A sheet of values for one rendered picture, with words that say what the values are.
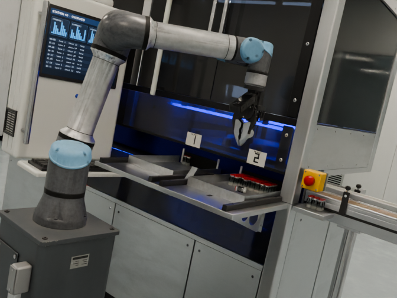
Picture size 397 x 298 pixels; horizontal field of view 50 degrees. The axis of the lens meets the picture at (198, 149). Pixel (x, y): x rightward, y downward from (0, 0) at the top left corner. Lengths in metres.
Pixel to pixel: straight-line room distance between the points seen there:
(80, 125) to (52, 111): 0.68
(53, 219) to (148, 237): 0.99
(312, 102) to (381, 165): 4.70
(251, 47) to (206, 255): 1.02
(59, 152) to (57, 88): 0.83
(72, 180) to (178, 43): 0.49
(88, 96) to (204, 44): 0.39
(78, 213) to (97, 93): 0.37
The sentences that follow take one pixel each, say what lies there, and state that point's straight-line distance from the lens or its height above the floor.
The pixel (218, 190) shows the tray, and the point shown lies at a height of 0.90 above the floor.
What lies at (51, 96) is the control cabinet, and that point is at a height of 1.09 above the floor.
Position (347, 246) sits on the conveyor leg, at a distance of 1.83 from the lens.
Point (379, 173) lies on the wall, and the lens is 6.36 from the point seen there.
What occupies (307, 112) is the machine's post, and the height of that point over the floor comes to 1.24.
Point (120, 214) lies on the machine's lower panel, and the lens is 2.33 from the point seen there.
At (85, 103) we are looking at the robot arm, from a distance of 1.38.
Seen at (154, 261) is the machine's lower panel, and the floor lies 0.39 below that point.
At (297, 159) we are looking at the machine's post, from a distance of 1.71.
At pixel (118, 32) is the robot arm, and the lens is 1.26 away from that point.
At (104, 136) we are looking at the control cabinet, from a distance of 2.21.
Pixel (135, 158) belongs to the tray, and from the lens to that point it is 1.86.
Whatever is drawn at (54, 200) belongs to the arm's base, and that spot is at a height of 0.86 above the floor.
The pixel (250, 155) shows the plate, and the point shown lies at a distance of 1.81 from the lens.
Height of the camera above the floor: 1.24
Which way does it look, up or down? 7 degrees down
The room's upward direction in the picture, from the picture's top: 11 degrees clockwise
